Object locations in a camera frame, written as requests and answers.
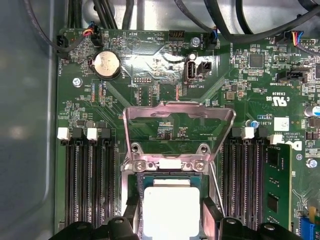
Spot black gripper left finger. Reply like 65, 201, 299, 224
52, 196, 140, 240

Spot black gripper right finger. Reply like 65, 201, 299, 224
202, 196, 301, 240

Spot metal locking lever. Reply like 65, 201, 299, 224
209, 161, 226, 217

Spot silver CPU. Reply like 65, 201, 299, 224
136, 173, 204, 240

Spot metal socket cover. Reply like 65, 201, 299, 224
123, 100, 237, 173

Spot CPU socket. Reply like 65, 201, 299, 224
121, 142, 221, 240

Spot black RAM slot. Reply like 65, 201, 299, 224
56, 126, 77, 226
249, 127, 269, 226
235, 126, 255, 226
71, 127, 89, 226
86, 127, 103, 223
221, 126, 244, 225
100, 127, 118, 221

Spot green RAM stick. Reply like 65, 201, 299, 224
263, 143, 294, 226

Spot green motherboard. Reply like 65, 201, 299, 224
56, 27, 320, 240

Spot internal USB port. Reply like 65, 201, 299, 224
183, 61, 198, 85

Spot black open PC case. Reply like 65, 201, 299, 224
0, 0, 320, 240

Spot round coin battery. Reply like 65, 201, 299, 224
87, 49, 123, 79

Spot black pin header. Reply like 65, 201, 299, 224
168, 29, 186, 42

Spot coloured wire plug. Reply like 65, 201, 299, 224
283, 29, 306, 48
86, 21, 105, 50
207, 26, 220, 51

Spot black fan cable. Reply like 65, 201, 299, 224
23, 0, 71, 55

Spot thick black cable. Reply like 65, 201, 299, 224
122, 0, 136, 29
203, 0, 320, 43
66, 0, 84, 29

